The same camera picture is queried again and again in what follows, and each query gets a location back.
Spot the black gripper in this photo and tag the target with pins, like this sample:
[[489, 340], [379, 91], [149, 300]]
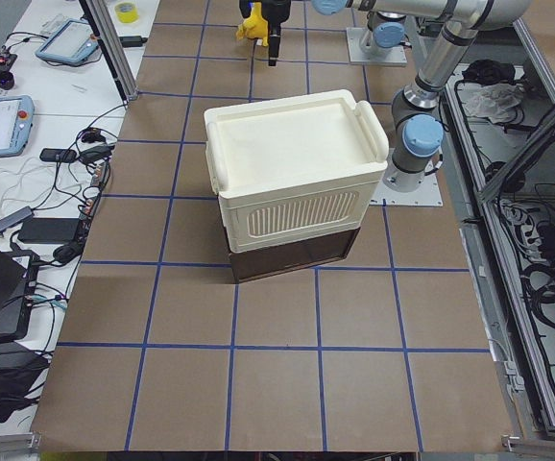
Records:
[[276, 14]]

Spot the dark brown wooden drawer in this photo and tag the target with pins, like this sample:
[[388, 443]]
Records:
[[284, 258]]

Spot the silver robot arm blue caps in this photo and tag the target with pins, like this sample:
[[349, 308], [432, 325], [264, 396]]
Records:
[[419, 134]]

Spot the second robot base blue cap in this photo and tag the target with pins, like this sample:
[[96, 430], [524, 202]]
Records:
[[384, 31]]

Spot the yellow plush toy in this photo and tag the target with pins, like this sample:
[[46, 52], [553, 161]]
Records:
[[254, 27]]

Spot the cream plastic storage box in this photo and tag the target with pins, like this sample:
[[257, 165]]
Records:
[[290, 169]]

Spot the yellow tape roll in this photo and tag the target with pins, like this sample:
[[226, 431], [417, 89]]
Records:
[[126, 12]]

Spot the blue teach pendant upper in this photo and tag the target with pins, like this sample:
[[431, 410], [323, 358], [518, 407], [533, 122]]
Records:
[[72, 44]]

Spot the blue teach pendant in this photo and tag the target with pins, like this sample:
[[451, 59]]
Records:
[[16, 121], [72, 44]]

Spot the grey robot mounting plate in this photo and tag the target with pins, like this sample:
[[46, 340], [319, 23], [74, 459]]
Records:
[[409, 192]]

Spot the white crumpled cloth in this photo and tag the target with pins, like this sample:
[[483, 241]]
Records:
[[498, 103]]

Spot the blue teach pendant lower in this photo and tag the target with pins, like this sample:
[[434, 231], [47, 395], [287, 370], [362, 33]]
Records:
[[16, 121]]

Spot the grey usb hub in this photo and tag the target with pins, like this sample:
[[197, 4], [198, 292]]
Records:
[[15, 218]]

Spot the black power adapter brick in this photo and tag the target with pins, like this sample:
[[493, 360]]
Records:
[[48, 230]]

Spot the aluminium frame post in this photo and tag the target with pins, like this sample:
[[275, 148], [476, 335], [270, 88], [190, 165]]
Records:
[[99, 20]]

